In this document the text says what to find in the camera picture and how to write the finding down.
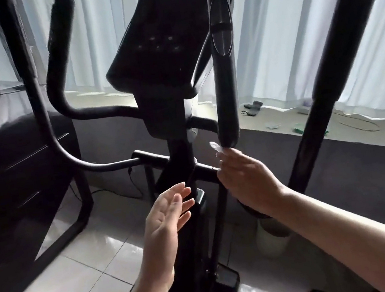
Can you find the person's left hand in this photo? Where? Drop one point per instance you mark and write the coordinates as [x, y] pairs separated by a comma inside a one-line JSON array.
[[163, 231]]

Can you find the person's right hand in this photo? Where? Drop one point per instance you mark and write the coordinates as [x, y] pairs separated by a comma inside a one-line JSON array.
[[251, 178]]

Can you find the white wet wipe sheet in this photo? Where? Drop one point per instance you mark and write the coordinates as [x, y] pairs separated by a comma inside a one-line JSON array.
[[216, 147]]

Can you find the white green wet wipes pack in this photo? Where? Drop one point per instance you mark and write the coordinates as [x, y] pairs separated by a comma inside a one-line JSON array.
[[300, 130]]

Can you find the black elliptical machine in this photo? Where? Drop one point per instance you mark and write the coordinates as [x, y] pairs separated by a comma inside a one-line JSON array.
[[163, 47]]

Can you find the person's right forearm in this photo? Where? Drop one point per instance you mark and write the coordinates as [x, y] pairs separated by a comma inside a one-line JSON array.
[[357, 235]]

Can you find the white trash bin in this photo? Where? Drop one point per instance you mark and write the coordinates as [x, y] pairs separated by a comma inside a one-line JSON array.
[[271, 237]]

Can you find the white curtain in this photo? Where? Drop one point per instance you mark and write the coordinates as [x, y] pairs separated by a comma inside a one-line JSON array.
[[275, 23]]

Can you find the glossy black treadmill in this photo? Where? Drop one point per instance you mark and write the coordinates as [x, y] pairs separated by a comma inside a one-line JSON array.
[[10, 178]]

